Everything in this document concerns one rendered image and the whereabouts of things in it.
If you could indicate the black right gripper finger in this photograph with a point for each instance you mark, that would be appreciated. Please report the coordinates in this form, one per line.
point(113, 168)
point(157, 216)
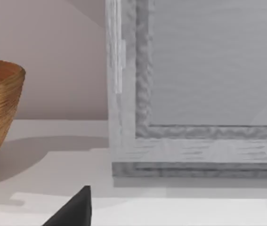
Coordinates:
point(79, 209)

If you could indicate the grey framed cabinet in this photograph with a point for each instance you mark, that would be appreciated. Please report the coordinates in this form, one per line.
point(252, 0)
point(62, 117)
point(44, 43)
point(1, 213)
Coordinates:
point(194, 94)

